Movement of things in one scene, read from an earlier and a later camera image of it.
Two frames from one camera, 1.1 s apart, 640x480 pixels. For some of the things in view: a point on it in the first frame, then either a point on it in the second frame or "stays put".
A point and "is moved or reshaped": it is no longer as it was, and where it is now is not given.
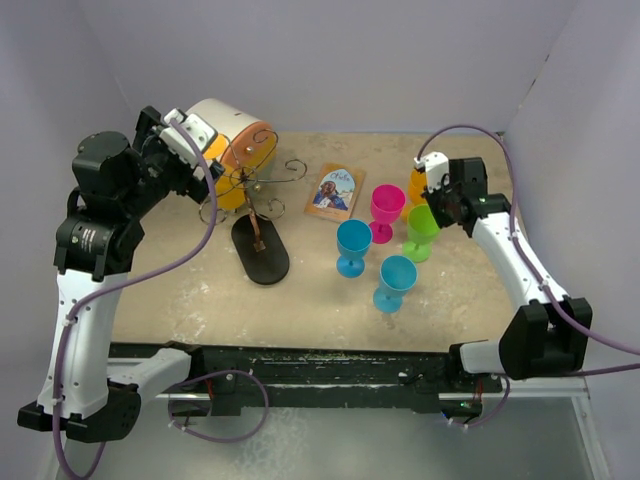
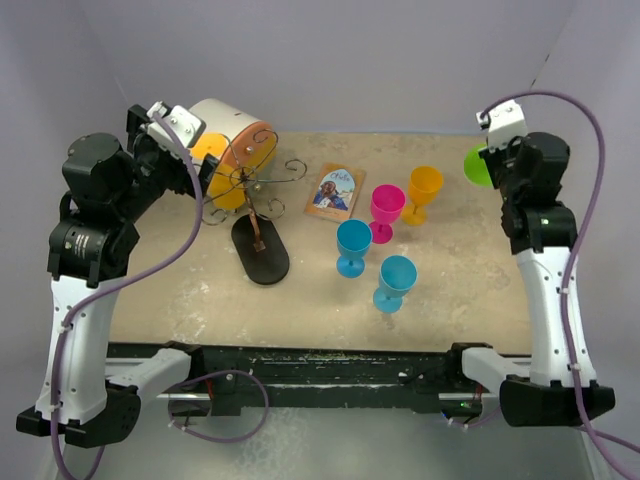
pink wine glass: x=387 y=203 stays put
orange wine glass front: x=230 y=186 stays put
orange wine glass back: x=416 y=184 stays put
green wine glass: x=422 y=232 is moved or reshaped
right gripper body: x=441 y=202 -> x=500 y=164
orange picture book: x=333 y=191 stays put
